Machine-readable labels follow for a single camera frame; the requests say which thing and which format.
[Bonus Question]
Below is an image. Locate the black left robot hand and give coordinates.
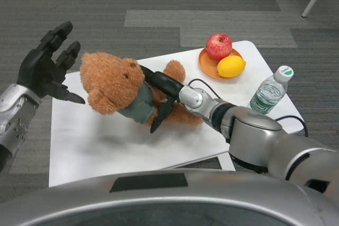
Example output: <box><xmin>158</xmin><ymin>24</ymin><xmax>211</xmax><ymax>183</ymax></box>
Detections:
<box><xmin>16</xmin><ymin>21</ymin><xmax>86</xmax><ymax>105</ymax></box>

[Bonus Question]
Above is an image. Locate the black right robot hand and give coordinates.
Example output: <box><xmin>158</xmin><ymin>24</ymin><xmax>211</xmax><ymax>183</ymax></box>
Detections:
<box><xmin>139</xmin><ymin>64</ymin><xmax>185</xmax><ymax>134</ymax></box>

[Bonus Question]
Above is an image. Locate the brown teddy bear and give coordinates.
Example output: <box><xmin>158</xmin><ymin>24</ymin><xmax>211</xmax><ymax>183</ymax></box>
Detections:
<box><xmin>79</xmin><ymin>51</ymin><xmax>205</xmax><ymax>127</ymax></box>

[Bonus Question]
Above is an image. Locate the orange plate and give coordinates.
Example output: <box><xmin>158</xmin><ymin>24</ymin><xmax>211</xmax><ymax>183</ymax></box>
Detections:
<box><xmin>198</xmin><ymin>47</ymin><xmax>244</xmax><ymax>80</ymax></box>

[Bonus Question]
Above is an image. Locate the red apple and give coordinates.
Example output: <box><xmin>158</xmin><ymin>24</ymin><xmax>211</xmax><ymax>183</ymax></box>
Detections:
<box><xmin>205</xmin><ymin>33</ymin><xmax>234</xmax><ymax>61</ymax></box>

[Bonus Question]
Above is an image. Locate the yellow lemon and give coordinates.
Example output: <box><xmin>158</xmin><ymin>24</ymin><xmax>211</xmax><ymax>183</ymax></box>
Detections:
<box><xmin>217</xmin><ymin>55</ymin><xmax>247</xmax><ymax>79</ymax></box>

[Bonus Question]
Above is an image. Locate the clear plastic water bottle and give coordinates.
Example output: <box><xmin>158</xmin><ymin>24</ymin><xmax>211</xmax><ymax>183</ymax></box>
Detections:
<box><xmin>248</xmin><ymin>65</ymin><xmax>295</xmax><ymax>116</ymax></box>

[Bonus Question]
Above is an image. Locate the silver robot chest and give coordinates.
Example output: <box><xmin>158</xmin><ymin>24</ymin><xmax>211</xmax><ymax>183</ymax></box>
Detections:
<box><xmin>0</xmin><ymin>168</ymin><xmax>339</xmax><ymax>226</ymax></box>

